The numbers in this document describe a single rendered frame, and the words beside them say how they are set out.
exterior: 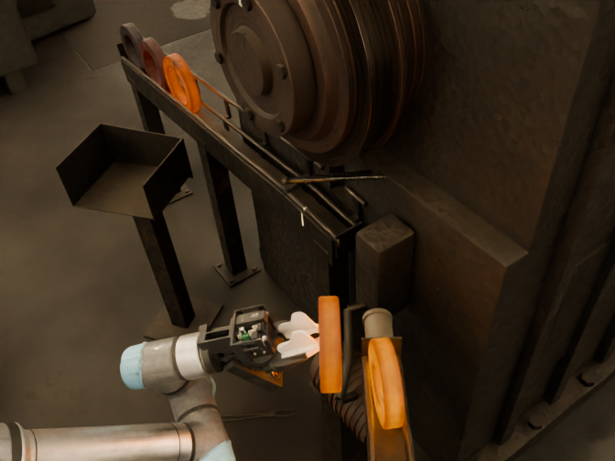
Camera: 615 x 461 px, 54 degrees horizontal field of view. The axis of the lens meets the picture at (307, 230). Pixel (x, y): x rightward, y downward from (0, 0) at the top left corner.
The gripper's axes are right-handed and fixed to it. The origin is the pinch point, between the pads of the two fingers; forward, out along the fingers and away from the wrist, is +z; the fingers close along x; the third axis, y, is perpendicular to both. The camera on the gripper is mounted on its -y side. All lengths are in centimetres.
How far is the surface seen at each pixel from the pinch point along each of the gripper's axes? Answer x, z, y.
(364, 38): 26.7, 16.9, 34.2
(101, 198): 65, -66, -7
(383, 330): 11.6, 5.9, -16.6
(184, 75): 100, -41, 4
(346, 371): 11.3, -4.5, -27.3
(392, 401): -6.3, 7.1, -11.6
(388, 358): -0.2, 7.8, -8.4
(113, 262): 98, -102, -58
